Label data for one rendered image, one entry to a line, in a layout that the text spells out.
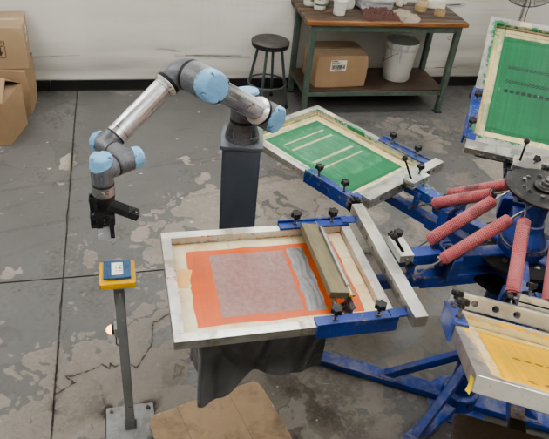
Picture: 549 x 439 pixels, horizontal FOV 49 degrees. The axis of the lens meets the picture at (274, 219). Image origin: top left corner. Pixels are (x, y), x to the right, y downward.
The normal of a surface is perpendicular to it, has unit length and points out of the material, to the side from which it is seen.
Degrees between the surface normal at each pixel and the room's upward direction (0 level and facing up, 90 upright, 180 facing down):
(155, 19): 90
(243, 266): 0
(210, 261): 0
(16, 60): 90
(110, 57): 90
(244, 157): 90
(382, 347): 0
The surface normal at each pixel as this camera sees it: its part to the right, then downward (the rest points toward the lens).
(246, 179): 0.03, 0.59
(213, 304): 0.09, -0.81
